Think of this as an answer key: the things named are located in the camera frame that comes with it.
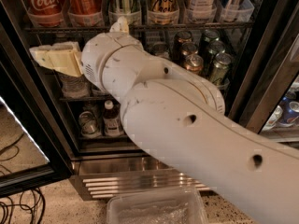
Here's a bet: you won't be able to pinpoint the gold LaCroix can top shelf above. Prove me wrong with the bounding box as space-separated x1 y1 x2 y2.
147 0 179 25

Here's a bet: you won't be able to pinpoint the copper can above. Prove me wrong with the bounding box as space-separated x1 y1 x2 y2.
172 30 192 61
179 42 198 64
183 54 204 75

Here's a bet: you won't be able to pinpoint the front clear water bottle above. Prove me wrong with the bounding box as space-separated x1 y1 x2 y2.
58 73 90 98

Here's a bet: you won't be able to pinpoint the middle copper can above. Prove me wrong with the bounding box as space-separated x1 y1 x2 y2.
179 42 198 64

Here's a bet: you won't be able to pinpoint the clear plastic bin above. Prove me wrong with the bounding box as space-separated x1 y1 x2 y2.
107 187 208 224

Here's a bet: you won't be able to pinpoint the open glass fridge door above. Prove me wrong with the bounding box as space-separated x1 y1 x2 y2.
0 25 72 198

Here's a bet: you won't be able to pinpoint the green striped can top shelf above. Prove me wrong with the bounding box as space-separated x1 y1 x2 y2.
108 0 141 25

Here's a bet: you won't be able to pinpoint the front green can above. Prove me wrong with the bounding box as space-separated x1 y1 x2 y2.
208 53 233 85

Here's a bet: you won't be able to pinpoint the Pepsi can behind right door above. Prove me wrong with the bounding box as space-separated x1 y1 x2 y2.
278 101 299 127

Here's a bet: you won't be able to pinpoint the rear green can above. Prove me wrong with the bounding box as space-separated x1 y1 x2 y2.
198 29 220 55

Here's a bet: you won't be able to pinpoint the rear copper can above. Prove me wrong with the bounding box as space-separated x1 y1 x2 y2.
172 30 192 61

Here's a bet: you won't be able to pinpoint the white green soda can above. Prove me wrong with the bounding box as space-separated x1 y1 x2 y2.
151 42 170 60

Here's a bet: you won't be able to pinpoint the middle green can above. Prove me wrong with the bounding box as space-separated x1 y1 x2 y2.
204 40 226 75

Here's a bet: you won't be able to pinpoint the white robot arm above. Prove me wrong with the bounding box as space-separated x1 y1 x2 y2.
30 18 299 224

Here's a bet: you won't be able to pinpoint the white blue can top shelf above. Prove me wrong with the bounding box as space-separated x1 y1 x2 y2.
183 0 216 24

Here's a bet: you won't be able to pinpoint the black floor cables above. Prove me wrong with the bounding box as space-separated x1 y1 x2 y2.
0 133 47 224

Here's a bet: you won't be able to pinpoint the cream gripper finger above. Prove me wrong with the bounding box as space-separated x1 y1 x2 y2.
109 16 129 34
29 41 80 52

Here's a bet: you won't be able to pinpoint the red Coca-Cola can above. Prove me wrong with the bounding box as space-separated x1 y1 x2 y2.
27 0 62 27

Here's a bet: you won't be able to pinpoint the red soda can top shelf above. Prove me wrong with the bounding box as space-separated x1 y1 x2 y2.
68 0 103 27

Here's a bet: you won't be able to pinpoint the silver can bottom shelf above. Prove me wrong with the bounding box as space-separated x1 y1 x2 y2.
78 111 101 138

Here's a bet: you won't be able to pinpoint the white-capped dark drink bottle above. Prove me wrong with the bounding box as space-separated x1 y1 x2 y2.
103 100 123 137

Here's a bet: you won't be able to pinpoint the stainless steel fridge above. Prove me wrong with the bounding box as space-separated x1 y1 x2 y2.
0 0 299 202

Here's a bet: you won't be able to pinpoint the front copper can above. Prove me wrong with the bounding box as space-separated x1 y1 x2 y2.
183 54 204 75

